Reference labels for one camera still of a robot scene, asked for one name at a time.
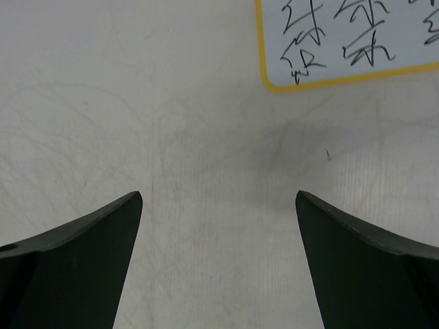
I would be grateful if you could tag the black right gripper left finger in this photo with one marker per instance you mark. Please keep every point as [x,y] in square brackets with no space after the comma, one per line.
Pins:
[71,276]

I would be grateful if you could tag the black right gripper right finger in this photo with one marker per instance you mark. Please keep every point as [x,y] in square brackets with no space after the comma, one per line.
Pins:
[364,276]

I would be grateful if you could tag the yellow framed small whiteboard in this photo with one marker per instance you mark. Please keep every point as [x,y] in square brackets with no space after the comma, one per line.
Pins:
[312,44]

